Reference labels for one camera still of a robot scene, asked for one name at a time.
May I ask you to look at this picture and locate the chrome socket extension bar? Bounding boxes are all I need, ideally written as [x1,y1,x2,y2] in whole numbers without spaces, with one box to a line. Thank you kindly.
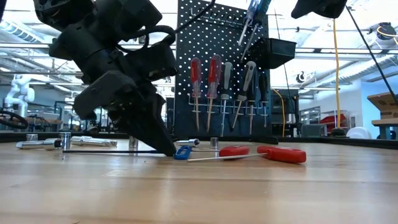
[175,138,201,148]

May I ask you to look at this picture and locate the black reel with yellow cable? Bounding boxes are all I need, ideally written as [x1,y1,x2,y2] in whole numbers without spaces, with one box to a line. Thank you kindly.
[377,21,398,46]

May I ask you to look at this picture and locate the grey equipment box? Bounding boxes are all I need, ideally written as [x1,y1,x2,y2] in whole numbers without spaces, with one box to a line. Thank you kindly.
[300,123,328,138]

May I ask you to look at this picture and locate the black looped cable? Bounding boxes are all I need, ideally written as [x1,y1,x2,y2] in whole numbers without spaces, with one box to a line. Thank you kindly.
[0,110,29,131]

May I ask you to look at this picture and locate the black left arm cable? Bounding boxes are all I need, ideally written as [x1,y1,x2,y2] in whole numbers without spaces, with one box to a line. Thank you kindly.
[114,0,217,55]

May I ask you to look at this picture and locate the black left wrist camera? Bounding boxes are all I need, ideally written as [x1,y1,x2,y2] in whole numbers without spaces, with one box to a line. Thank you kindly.
[124,39,180,84]

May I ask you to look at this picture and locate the thin yellow cable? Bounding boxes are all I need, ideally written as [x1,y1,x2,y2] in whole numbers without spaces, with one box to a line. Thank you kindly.
[272,88,286,138]

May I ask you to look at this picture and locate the large red clear Husky screwdriver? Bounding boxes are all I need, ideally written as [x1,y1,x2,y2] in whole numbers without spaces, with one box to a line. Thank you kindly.
[205,54,223,134]

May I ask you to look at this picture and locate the black metal pegboard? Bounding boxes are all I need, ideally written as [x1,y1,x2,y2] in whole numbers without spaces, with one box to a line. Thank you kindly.
[167,0,280,145]

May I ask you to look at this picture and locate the black plastic pegboard bin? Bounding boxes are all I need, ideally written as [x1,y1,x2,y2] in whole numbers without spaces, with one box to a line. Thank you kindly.
[248,37,297,71]

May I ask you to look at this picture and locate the background wooden workbench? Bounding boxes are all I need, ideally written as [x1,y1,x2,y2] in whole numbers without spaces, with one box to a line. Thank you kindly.
[18,115,63,133]

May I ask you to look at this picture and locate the grey black nut driver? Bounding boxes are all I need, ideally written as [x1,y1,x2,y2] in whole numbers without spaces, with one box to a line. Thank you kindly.
[219,61,234,138]
[231,60,258,130]

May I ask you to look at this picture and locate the black aluminium table frame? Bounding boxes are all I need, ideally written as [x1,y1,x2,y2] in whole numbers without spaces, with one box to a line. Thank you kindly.
[0,132,398,150]

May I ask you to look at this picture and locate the black taut cable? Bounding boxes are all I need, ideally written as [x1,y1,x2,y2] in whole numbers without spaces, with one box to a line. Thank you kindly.
[345,6,398,105]

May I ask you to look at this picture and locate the long chrome socket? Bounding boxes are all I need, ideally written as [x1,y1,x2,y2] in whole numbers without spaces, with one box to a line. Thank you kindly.
[70,135,119,148]
[15,138,63,151]

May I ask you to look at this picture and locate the wooden side table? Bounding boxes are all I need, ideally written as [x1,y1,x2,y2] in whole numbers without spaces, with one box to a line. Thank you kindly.
[371,118,398,134]

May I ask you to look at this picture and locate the small red clear Husky screwdriver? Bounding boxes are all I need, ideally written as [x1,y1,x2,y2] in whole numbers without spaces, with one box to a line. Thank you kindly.
[190,57,203,132]

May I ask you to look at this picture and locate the blue T-handle hex key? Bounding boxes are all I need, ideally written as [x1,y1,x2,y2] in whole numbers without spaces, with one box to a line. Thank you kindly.
[62,145,193,161]

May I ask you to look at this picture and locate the chrome screwdriver holder rail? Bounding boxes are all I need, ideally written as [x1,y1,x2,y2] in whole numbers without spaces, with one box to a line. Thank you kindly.
[185,93,271,118]

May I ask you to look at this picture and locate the black round floor base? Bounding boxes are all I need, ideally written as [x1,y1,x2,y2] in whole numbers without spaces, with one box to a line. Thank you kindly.
[330,126,348,137]

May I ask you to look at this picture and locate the black background cabinet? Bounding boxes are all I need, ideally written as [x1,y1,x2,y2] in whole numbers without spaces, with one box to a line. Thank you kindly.
[270,88,300,138]

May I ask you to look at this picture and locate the brown cardboard box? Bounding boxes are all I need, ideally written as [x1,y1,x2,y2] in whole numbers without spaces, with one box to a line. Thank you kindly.
[366,91,398,119]

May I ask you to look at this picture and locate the blue black handle screwdriver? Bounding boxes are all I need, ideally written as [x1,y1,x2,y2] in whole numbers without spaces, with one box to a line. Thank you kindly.
[240,0,273,63]

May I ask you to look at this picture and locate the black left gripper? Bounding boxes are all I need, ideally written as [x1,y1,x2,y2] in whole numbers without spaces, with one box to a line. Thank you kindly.
[49,24,172,157]

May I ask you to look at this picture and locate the red storage bin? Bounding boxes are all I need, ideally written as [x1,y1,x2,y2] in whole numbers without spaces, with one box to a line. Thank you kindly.
[319,113,348,128]

